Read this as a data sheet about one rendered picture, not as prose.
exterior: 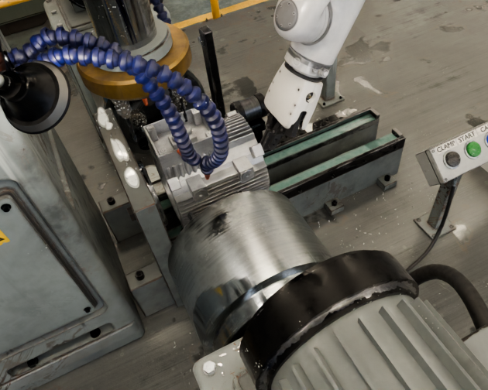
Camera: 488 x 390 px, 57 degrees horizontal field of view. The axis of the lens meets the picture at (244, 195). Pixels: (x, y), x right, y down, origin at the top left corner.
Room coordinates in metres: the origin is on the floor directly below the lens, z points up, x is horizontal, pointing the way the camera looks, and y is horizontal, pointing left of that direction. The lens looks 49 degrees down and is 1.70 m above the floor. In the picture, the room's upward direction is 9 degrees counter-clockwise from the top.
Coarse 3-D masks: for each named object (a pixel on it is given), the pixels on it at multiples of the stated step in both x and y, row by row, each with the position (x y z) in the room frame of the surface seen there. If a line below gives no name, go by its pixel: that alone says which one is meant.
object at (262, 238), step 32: (256, 192) 0.48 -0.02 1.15; (192, 224) 0.44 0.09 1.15; (224, 224) 0.42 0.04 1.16; (256, 224) 0.41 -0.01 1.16; (288, 224) 0.41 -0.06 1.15; (192, 256) 0.39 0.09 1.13; (224, 256) 0.36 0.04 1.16; (256, 256) 0.35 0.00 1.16; (288, 256) 0.34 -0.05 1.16; (320, 256) 0.35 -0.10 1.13; (192, 288) 0.35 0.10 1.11; (224, 288) 0.32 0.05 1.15; (256, 288) 0.30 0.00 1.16; (192, 320) 0.32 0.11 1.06; (224, 320) 0.28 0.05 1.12
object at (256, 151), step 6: (228, 114) 0.77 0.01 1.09; (234, 114) 0.77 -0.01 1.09; (258, 144) 0.66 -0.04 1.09; (150, 150) 0.71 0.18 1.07; (252, 150) 0.65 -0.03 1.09; (258, 150) 0.65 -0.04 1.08; (258, 156) 0.64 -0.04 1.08; (168, 180) 0.59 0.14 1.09; (174, 180) 0.60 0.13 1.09; (174, 186) 0.59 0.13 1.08; (180, 186) 0.59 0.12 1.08; (180, 222) 0.60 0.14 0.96
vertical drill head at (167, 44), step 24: (96, 0) 0.62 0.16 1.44; (120, 0) 0.61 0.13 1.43; (144, 0) 0.64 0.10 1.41; (96, 24) 0.63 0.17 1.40; (120, 24) 0.61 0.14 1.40; (144, 24) 0.63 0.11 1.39; (168, 24) 0.72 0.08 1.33; (144, 48) 0.61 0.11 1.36; (168, 48) 0.63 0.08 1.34; (96, 72) 0.61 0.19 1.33; (120, 72) 0.60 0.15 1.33; (120, 96) 0.57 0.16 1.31; (144, 96) 0.57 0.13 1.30
